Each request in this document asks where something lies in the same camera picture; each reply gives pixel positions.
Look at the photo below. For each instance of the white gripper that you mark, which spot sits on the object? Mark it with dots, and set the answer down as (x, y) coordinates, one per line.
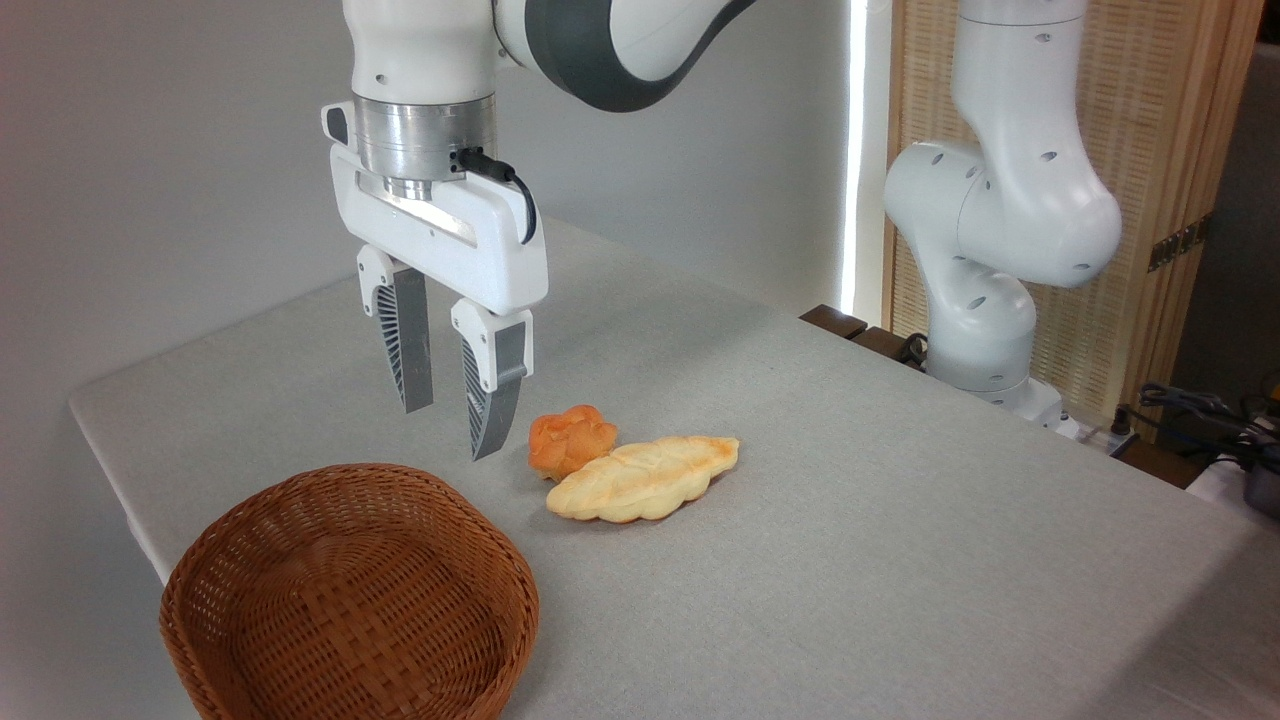
(440, 235)

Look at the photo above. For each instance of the small orange bread roll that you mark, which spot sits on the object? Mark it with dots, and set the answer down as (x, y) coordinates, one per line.
(565, 440)

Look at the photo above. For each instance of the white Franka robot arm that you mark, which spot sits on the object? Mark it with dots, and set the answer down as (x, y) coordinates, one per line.
(1010, 200)

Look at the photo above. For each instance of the long pale braided bread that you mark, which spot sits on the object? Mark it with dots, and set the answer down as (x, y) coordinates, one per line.
(640, 480)

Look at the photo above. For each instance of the brown woven wicker basket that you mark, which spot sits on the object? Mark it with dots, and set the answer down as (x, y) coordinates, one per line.
(350, 600)

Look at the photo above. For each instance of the dark wooden board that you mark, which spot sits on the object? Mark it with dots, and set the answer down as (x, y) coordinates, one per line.
(830, 320)

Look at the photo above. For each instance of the bamboo folding screen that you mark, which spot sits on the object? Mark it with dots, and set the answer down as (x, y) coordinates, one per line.
(1150, 120)

